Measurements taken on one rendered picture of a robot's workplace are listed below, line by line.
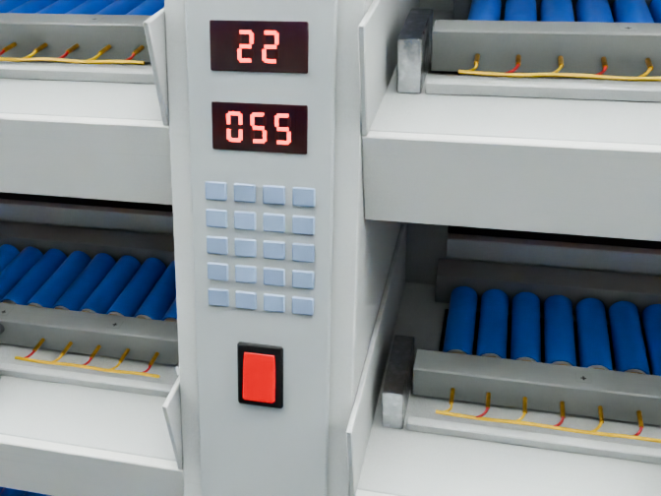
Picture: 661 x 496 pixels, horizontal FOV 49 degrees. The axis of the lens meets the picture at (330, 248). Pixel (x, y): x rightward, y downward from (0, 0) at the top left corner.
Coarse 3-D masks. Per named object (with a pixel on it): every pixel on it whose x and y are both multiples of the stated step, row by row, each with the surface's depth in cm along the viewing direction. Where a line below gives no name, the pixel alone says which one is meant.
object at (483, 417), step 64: (448, 256) 51; (512, 256) 50; (576, 256) 49; (640, 256) 48; (384, 320) 44; (448, 320) 47; (512, 320) 47; (576, 320) 47; (640, 320) 48; (384, 384) 41; (448, 384) 43; (512, 384) 41; (576, 384) 41; (640, 384) 40; (384, 448) 41; (448, 448) 41; (512, 448) 40; (576, 448) 40; (640, 448) 39
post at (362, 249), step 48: (336, 48) 32; (336, 96) 33; (336, 144) 33; (336, 192) 34; (192, 240) 36; (336, 240) 35; (384, 240) 43; (192, 288) 37; (336, 288) 35; (384, 288) 45; (192, 336) 38; (336, 336) 36; (192, 384) 39; (336, 384) 37; (192, 432) 39; (336, 432) 37; (192, 480) 40; (336, 480) 38
